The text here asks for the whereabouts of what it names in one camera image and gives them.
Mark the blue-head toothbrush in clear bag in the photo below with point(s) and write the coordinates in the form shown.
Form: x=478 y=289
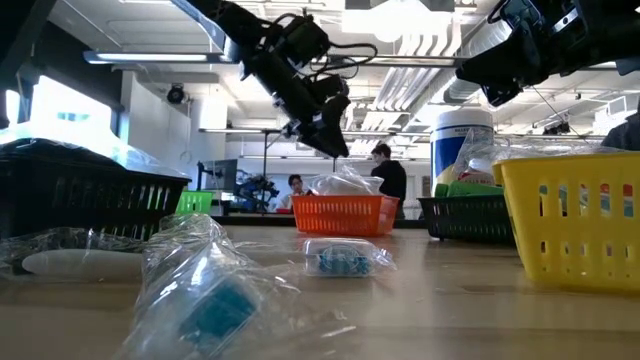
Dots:
x=345 y=262

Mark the orange plastic basket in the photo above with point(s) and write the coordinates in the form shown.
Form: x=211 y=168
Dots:
x=345 y=215

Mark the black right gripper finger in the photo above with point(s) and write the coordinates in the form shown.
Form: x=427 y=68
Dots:
x=505 y=70

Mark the red toothbrush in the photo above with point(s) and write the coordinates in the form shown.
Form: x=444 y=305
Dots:
x=475 y=170

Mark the black monitor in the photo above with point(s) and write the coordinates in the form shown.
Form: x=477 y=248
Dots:
x=220 y=174

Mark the yellow plastic basket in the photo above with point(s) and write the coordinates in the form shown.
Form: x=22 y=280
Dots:
x=575 y=240

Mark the green plastic basket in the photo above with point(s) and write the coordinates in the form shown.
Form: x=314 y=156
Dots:
x=195 y=202

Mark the blue machine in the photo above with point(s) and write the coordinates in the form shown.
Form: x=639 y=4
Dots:
x=255 y=192

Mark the person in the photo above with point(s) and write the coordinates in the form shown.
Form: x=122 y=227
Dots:
x=625 y=135
x=390 y=175
x=295 y=192

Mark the black plastic basket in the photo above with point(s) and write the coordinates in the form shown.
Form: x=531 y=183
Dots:
x=50 y=200
x=465 y=220

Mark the disinfecting wipes canister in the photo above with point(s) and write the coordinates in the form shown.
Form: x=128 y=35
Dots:
x=445 y=150

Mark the white toothbrush in clear bag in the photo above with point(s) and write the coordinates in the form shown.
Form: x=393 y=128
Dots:
x=80 y=265

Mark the small clear bag teal item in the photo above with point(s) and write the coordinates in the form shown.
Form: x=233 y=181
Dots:
x=220 y=315

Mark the black metal stand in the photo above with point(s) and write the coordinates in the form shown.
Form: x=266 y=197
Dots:
x=264 y=150

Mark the white ventilation unit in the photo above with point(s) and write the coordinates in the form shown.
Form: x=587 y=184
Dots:
x=620 y=104

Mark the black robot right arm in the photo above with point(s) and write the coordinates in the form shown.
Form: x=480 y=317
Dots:
x=630 y=65

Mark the bright window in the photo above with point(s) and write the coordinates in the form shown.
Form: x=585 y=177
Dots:
x=70 y=110

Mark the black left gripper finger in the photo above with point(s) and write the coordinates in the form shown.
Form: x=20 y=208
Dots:
x=336 y=117
x=325 y=144

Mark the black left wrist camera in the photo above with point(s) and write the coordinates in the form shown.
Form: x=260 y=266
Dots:
x=305 y=40

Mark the green travel bottle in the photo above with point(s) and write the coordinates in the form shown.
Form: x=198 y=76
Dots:
x=475 y=189
x=441 y=190

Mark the ceiling strip light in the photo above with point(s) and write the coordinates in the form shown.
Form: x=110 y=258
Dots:
x=415 y=60
x=150 y=57
x=600 y=65

